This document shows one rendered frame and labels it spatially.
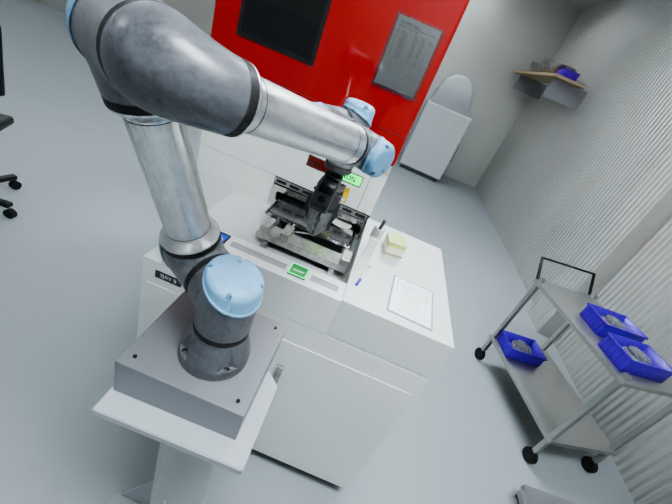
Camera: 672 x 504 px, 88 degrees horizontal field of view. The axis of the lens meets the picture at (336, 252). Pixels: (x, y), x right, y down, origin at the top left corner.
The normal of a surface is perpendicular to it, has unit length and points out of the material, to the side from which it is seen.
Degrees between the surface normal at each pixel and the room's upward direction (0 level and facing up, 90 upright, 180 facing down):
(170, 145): 92
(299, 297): 90
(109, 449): 0
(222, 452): 0
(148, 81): 97
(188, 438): 0
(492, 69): 90
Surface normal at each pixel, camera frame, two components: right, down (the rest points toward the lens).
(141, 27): 0.07, -0.13
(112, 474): 0.34, -0.79
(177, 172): 0.63, 0.61
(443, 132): -0.24, 0.44
